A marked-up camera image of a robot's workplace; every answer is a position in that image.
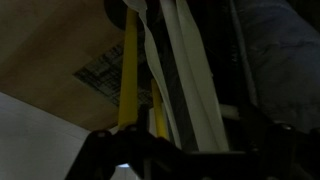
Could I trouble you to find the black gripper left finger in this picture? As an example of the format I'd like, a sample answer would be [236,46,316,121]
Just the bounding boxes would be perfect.
[64,123,218,180]

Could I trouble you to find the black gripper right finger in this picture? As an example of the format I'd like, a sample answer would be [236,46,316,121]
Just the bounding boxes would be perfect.
[216,123,320,180]

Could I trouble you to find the white tote bag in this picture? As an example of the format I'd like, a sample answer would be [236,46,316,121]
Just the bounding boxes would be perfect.
[122,0,231,153]

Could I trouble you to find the white coat stand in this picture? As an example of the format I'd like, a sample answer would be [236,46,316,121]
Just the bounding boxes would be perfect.
[218,104,242,122]

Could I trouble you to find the grey patterned doormat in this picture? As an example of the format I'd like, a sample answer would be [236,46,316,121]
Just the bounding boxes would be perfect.
[72,42,155,108]

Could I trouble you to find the dark grey jacket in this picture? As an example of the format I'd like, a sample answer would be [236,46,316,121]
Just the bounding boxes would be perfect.
[229,0,320,134]

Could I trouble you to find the yellow strap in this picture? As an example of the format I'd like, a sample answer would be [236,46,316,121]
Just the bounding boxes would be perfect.
[117,7,170,140]

